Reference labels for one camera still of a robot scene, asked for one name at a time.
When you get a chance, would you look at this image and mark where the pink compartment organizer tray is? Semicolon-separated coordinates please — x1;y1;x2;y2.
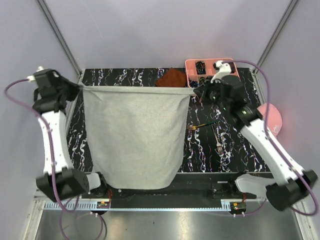
185;58;239;88

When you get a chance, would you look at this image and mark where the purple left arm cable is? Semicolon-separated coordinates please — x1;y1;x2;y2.
3;77;109;239

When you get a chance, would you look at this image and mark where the grey cloth napkin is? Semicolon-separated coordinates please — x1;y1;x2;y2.
82;86;193;190

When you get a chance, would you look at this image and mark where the gold fork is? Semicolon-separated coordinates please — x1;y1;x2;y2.
188;120;218;131
211;125;223;155

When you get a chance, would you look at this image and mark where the dark item in tray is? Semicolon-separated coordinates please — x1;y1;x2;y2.
195;60;206;75

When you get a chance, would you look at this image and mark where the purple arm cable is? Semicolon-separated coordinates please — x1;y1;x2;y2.
199;59;319;217
3;77;109;239

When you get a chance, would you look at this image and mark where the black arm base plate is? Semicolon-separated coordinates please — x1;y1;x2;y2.
82;180;256;199

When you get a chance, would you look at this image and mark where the blue patterned item in tray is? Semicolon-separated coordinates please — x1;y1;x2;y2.
188;79;199;88

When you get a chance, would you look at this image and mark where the aluminium frame rail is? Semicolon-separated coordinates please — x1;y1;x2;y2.
33;181;306;202

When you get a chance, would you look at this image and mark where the colourful item in tray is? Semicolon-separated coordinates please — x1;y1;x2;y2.
198;76;206;87

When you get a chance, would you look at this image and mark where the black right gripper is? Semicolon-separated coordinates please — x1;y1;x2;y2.
194;76;230;112

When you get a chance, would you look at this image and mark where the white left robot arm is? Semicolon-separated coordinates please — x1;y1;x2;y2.
31;66;108;203

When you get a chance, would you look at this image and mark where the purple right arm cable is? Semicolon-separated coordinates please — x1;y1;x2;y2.
199;59;319;217

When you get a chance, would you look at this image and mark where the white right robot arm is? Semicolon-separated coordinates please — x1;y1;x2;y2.
193;75;318;211

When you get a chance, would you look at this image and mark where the pink baseball cap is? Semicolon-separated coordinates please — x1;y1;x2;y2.
257;103;283;137

